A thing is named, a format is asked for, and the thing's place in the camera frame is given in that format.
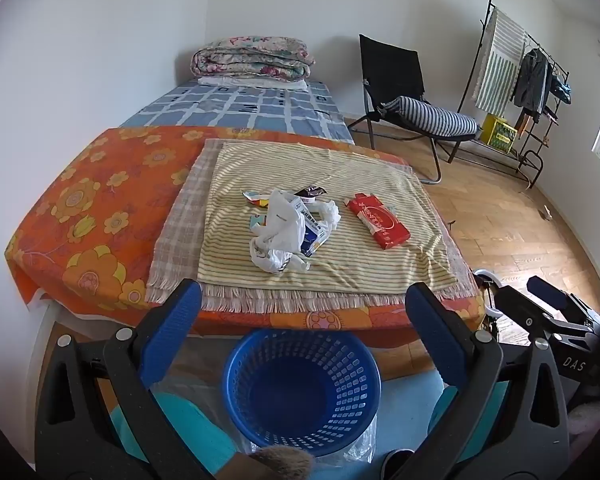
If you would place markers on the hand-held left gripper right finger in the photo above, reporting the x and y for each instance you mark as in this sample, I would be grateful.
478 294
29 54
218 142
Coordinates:
432 325

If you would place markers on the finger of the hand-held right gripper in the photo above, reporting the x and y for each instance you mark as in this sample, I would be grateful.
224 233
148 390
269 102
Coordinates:
520 310
547 292

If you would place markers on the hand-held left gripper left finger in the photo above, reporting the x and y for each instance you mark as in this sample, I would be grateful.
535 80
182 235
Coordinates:
172 322

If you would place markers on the red carton box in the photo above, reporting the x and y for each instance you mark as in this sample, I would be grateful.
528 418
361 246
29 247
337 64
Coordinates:
382 222

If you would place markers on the teal yellow small packet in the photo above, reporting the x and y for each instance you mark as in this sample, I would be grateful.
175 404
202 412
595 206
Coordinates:
256 221

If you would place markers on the white plastic bag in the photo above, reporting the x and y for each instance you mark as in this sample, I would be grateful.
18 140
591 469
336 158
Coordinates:
282 230

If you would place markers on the blue plastic basket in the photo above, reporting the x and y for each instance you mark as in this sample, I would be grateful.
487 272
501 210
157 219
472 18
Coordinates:
300 395

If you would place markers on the blue white medicine box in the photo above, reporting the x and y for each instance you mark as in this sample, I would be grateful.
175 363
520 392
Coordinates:
312 232

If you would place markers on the white tissue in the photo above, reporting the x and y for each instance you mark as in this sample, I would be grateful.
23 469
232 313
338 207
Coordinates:
330 212

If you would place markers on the person's right forearm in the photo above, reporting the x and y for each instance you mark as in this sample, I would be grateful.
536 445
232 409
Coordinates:
587 420

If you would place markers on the checked fringed cloth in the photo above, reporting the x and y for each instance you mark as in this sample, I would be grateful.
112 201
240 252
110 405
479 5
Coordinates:
180 240

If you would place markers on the light blue mat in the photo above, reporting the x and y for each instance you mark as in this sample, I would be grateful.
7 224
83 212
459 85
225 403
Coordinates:
405 415

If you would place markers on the yellow striped cloth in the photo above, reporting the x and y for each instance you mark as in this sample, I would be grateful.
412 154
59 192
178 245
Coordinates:
350 265

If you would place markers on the person's teal trouser leg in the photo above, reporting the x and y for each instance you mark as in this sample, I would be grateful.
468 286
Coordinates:
190 425
480 420

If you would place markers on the white table leg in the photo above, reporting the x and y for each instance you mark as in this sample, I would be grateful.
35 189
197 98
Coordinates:
42 340

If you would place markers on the orange floral tablecloth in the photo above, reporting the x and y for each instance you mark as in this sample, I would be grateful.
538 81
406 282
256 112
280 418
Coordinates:
80 220

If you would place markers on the black clothes rack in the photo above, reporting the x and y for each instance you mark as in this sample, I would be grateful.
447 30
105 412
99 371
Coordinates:
532 155

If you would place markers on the white orange tube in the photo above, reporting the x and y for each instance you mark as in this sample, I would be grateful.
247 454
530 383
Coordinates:
254 197

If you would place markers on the yellow plastic crate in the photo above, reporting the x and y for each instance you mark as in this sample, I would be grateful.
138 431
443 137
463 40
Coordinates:
499 132

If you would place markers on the fuzzy brown slipper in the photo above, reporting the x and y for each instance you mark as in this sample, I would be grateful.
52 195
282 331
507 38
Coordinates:
282 462

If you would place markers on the dark snack wrapper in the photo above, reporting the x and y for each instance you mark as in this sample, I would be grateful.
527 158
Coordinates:
311 191

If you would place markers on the teal garment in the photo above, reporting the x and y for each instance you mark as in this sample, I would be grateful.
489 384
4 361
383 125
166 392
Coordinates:
561 91

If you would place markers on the striped cushion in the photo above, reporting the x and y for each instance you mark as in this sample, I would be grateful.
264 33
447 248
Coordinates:
430 117

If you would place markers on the dark jacket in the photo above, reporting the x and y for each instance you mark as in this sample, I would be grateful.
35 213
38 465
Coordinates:
532 80

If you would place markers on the green striped towel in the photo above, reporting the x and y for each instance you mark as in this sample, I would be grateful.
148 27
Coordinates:
497 62

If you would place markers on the white folded sheet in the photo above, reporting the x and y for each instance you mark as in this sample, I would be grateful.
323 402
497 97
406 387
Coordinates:
250 81

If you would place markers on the black folding chair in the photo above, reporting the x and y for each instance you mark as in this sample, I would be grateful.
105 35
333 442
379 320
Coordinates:
390 75

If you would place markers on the folded floral quilt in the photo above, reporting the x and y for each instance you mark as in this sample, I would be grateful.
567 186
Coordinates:
252 57

